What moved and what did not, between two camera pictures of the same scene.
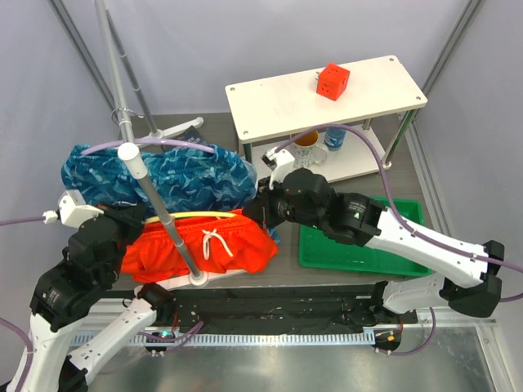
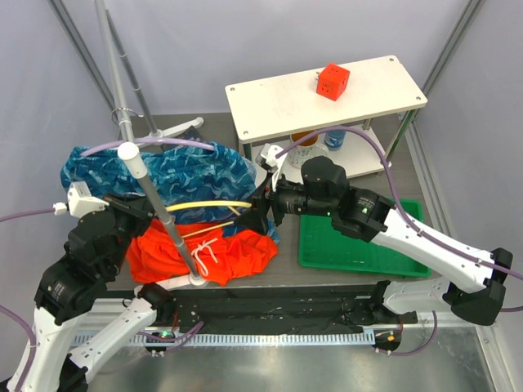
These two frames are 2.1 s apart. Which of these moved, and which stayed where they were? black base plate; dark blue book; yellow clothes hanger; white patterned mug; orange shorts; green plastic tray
Moved: yellow clothes hanger; orange shorts
Stayed: green plastic tray; white patterned mug; black base plate; dark blue book
